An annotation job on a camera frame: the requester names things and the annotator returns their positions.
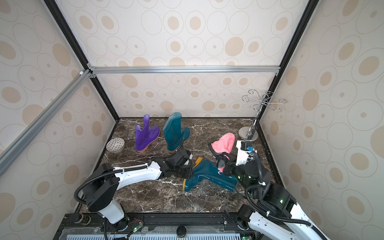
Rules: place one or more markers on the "teal rubber boot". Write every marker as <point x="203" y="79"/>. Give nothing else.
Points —
<point x="206" y="170"/>
<point x="174" y="134"/>

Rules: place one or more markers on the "horizontal aluminium bar back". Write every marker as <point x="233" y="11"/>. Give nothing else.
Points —
<point x="185" y="70"/>

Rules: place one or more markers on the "patterned white bowl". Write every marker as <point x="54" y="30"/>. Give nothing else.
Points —
<point x="115" y="145"/>

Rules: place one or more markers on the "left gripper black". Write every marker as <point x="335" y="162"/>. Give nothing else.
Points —
<point x="188" y="173"/>

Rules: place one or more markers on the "purple rubber boot yellow sole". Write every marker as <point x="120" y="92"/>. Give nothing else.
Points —
<point x="146" y="135"/>

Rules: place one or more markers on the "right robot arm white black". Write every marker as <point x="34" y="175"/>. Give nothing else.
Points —
<point x="272" y="209"/>

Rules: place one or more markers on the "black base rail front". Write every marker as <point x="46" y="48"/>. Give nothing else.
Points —
<point x="206" y="226"/>

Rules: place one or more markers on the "chrome hook stand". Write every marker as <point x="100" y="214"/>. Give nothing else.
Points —
<point x="250" y="133"/>

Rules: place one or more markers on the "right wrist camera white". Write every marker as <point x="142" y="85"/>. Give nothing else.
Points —
<point x="244" y="148"/>

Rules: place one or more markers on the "pink cloth black trim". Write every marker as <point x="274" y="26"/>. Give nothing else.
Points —
<point x="223" y="145"/>

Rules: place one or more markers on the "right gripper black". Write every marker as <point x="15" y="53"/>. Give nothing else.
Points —
<point x="229" y="163"/>

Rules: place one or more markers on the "diagonal aluminium bar left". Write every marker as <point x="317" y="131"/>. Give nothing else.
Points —
<point x="12" y="152"/>

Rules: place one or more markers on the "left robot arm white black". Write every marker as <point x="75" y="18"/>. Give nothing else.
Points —
<point x="97" y="191"/>

